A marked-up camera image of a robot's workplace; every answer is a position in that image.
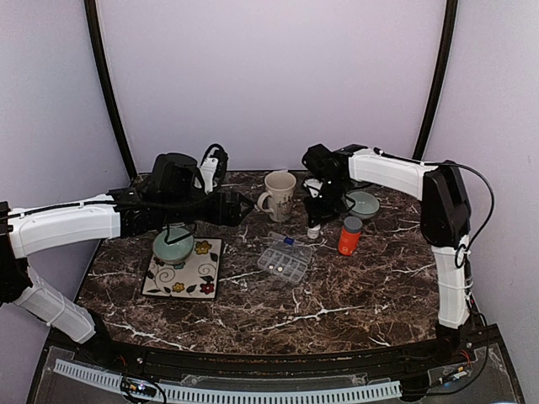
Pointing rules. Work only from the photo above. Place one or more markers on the black right frame post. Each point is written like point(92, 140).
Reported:
point(442, 59)

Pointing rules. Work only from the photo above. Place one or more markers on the white slotted cable duct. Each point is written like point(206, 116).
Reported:
point(137, 390)

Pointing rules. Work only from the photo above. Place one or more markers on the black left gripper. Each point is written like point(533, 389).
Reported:
point(218, 217)

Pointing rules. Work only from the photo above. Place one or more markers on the floral square plate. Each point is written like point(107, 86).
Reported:
point(195, 278)

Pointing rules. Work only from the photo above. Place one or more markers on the black front table rail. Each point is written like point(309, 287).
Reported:
point(406, 361)

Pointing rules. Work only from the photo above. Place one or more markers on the white ceramic mug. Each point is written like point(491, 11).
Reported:
point(277, 199)

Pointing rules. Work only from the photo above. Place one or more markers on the black left frame post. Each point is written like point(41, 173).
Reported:
point(100, 60)

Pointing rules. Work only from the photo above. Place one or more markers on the green bowl on plate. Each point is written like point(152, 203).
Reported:
point(173, 245)

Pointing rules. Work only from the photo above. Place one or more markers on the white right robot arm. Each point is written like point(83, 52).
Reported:
point(445, 210)

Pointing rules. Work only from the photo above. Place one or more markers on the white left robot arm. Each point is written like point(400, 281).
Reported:
point(28, 231)

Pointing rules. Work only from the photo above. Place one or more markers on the orange bottle with grey lid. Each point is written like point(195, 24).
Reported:
point(350, 235)

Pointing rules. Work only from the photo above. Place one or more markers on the green bowl right side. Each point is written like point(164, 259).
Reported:
point(362, 204)

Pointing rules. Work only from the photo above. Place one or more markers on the small white dropper bottle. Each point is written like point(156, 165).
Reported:
point(313, 232)

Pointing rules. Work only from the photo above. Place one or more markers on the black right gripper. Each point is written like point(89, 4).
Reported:
point(317, 214)

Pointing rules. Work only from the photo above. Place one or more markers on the clear plastic pill organizer box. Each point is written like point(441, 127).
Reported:
point(294, 259)

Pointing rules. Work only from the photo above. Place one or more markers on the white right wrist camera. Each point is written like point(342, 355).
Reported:
point(313, 187)

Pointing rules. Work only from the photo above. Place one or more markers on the black frame post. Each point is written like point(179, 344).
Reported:
point(100, 60)
point(442, 59)

